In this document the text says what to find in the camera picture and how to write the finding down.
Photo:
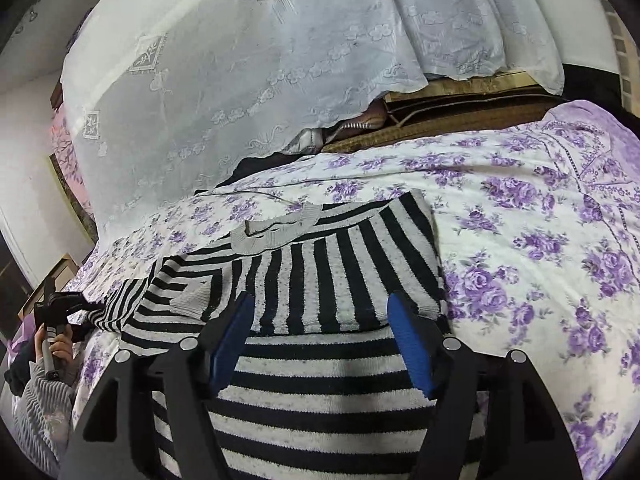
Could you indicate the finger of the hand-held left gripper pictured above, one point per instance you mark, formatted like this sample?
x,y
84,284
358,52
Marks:
x,y
82,332
90,304

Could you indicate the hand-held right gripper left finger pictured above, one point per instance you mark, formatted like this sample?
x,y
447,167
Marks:
x,y
232,340

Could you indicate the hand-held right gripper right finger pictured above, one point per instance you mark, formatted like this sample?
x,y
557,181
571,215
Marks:
x,y
412,345

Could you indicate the black grey striped sweater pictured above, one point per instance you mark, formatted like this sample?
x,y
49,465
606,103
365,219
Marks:
x,y
310,270

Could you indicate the person's left forearm grey sleeve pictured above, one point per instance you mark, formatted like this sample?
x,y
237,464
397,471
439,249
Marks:
x,y
40,410

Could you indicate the person's left hand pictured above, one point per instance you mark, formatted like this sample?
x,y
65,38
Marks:
x,y
62,347

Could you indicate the purple floral bed sheet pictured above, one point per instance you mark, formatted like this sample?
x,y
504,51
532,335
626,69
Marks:
x,y
525,270

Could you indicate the pink floral cloth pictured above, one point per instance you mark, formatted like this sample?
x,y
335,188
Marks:
x,y
62,150

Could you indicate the folded striped quilt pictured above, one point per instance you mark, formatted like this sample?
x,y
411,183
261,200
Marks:
x,y
320,137

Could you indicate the white lace cloth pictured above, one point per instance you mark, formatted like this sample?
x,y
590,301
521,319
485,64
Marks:
x,y
225,85

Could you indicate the purple floral pillow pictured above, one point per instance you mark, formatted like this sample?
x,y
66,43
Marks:
x,y
600,160

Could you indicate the white embroidered cloth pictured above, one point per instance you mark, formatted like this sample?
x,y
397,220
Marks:
x,y
475,15

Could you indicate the light wooden frame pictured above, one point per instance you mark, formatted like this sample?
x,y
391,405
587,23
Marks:
x,y
50,280

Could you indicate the gold picture frame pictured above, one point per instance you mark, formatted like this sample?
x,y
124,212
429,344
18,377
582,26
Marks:
x,y
70,200

